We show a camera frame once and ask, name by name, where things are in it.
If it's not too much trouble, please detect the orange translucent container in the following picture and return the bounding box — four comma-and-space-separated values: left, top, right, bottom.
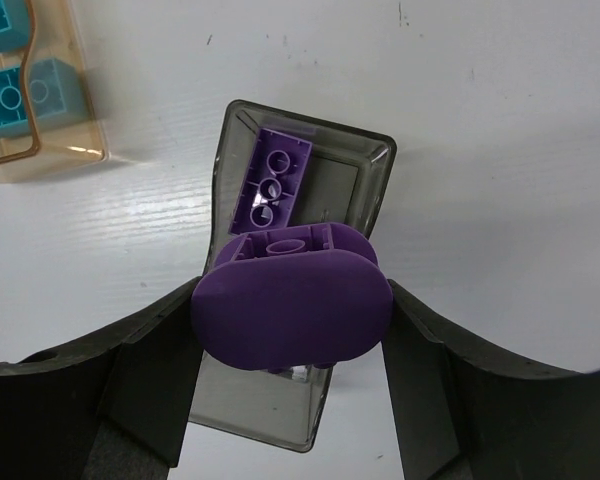
0, 0, 106, 183

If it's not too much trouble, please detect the purple long lego brick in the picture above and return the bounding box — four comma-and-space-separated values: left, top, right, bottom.
229, 128, 313, 235

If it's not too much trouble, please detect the teal long lego brick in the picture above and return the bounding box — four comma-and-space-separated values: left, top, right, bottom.
0, 66, 30, 139

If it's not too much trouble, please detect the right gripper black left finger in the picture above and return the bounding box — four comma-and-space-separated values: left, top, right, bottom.
0, 282, 202, 479

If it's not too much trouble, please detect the purple oval lego piece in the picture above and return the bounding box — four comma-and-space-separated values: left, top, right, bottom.
191, 222, 393, 371

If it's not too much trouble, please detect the teal small lego brick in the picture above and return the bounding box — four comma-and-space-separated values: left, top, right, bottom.
28, 57, 88, 129

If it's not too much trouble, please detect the dark grey translucent container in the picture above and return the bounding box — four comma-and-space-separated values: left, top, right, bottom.
190, 100, 397, 452

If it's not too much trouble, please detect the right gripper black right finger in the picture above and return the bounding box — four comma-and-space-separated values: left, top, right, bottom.
382, 285, 600, 479

